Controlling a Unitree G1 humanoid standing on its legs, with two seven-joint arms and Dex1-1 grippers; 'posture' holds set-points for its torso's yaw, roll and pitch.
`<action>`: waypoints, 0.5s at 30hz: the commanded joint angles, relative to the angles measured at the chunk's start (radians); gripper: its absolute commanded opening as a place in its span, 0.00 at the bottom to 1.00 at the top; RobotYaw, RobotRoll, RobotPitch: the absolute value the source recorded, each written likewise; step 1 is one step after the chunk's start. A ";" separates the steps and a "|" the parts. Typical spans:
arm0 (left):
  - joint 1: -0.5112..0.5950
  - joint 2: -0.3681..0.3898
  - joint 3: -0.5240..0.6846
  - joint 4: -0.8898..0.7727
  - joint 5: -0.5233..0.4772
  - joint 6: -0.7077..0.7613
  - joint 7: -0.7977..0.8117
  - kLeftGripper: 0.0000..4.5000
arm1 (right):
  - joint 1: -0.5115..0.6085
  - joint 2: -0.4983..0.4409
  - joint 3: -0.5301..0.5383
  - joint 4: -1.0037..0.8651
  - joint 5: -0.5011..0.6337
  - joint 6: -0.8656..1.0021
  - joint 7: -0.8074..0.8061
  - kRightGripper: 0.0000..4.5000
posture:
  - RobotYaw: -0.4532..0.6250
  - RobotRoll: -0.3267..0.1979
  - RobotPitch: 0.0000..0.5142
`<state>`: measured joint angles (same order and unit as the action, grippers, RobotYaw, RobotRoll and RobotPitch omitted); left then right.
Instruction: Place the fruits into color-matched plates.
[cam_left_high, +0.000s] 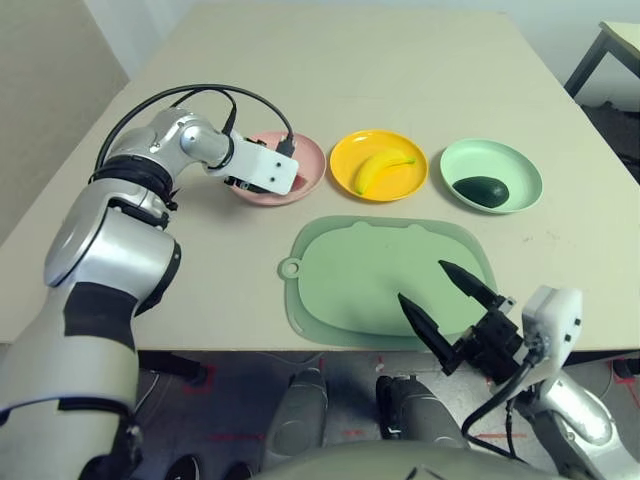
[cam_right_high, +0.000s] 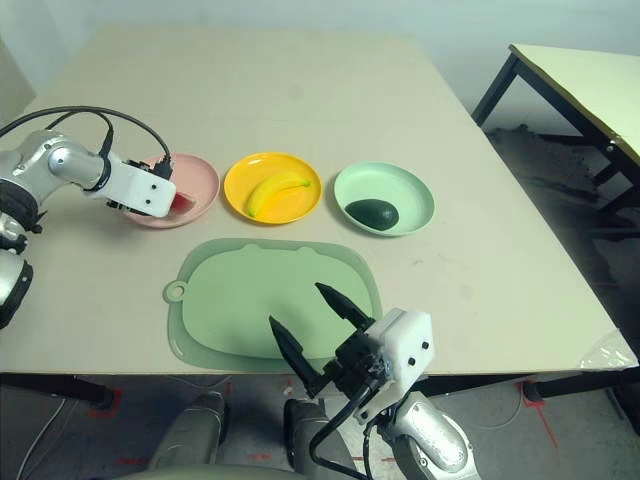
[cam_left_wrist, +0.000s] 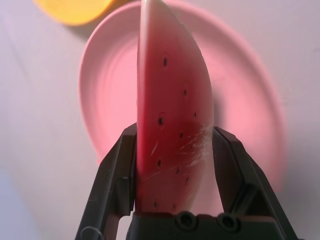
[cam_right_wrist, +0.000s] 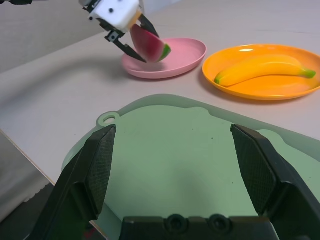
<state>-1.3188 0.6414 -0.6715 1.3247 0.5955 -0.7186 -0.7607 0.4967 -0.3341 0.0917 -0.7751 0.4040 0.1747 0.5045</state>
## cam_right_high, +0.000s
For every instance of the green plastic cutting board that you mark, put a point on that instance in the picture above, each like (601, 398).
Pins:
(250, 300)

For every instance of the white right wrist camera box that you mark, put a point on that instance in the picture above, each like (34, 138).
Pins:
(405, 340)

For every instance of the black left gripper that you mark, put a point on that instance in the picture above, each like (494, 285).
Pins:
(117, 205)

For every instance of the red watermelon slice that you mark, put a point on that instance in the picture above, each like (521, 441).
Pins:
(184, 201)

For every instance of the clear plastic bag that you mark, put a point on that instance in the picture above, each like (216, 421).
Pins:
(610, 355)

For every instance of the yellow round plate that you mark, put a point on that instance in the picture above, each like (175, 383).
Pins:
(270, 162)

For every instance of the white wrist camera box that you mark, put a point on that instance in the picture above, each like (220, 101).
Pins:
(145, 192)
(405, 340)

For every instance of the yellow banana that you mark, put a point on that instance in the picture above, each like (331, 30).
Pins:
(272, 192)

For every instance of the dark green avocado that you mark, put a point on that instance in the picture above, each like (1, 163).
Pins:
(372, 214)

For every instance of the black metal table frame bar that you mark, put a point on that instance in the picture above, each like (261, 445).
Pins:
(60, 387)
(565, 386)

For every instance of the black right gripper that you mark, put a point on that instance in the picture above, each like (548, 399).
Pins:
(355, 365)

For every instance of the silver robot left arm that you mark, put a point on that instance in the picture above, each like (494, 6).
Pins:
(60, 160)

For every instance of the pink round plate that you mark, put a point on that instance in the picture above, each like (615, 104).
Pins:
(195, 172)

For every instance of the silver robot leg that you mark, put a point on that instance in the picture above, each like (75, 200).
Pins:
(192, 430)
(300, 435)

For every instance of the silver robot left leg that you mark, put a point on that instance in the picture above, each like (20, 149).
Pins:
(192, 430)

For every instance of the silver robot right leg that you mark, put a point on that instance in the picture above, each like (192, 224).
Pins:
(300, 435)

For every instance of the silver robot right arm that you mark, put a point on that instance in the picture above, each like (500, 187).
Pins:
(430, 430)

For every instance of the mint green round plate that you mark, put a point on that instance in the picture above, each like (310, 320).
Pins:
(380, 180)

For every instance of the grey robot torso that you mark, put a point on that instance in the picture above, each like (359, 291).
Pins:
(200, 475)

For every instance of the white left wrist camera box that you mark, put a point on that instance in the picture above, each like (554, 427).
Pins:
(145, 192)

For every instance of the side table with black legs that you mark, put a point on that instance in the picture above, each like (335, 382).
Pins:
(575, 75)

